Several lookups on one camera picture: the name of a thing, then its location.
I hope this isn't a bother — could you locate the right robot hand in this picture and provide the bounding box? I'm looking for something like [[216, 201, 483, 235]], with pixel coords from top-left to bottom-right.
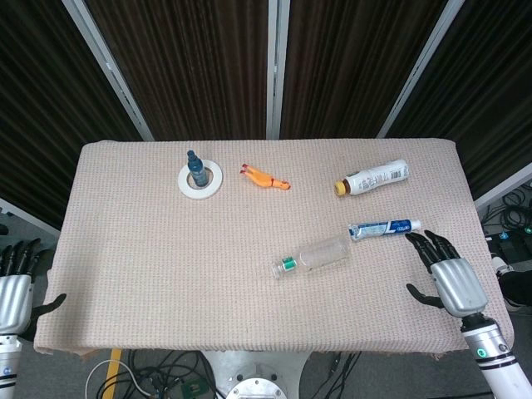
[[405, 230, 488, 319]]

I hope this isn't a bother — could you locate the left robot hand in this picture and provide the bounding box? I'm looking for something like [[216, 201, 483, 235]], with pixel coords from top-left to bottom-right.
[[0, 239, 67, 335]]

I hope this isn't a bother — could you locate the clear plastic bottle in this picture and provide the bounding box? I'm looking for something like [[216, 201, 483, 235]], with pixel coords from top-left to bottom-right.
[[272, 233, 352, 281]]

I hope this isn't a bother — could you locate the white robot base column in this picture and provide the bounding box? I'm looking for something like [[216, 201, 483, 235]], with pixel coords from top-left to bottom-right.
[[202, 351, 313, 399]]

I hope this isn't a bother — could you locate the white bottle with yellow cap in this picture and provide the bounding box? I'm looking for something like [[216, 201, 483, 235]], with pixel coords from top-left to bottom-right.
[[334, 158, 411, 197]]

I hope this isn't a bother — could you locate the blue spray bottle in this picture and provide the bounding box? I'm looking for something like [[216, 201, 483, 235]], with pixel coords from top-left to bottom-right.
[[186, 150, 209, 188]]

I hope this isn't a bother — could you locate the black shoe with white sole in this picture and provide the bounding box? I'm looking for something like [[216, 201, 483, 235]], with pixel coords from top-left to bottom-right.
[[490, 255, 532, 312]]

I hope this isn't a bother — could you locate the blue white toothpaste tube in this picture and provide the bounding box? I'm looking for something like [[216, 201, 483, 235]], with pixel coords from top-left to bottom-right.
[[347, 219, 422, 243]]

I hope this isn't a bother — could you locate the beige woven tablecloth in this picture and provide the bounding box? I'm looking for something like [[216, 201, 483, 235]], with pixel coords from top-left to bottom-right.
[[32, 139, 515, 359]]

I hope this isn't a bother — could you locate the dark brown partition panel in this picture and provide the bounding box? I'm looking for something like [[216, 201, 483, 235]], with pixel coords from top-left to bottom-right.
[[280, 0, 449, 140], [386, 0, 532, 200], [0, 0, 145, 230], [85, 0, 276, 142]]

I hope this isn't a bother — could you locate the green circuit board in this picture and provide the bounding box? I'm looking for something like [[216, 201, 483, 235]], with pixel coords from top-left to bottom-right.
[[180, 380, 209, 399]]

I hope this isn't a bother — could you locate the orange rubber chicken toy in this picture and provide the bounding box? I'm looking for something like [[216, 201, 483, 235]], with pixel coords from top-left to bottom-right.
[[239, 164, 292, 192]]

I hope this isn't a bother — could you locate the white tape roll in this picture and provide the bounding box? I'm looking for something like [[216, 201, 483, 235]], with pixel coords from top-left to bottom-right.
[[178, 162, 224, 200]]

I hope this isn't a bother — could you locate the round metal flange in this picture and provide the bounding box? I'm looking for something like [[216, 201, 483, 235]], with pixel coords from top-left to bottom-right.
[[227, 376, 284, 399]]

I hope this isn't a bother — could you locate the aluminium partition post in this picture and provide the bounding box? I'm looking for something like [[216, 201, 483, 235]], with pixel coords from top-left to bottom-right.
[[265, 0, 292, 140], [376, 0, 463, 140], [0, 197, 62, 239], [473, 161, 532, 211], [62, 0, 155, 142]]

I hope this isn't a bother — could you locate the black cable tangle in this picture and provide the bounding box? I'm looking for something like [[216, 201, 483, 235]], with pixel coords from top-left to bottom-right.
[[93, 349, 362, 399], [481, 181, 532, 267]]

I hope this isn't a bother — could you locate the white cable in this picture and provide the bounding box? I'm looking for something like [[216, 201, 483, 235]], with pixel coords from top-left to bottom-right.
[[85, 359, 155, 399]]

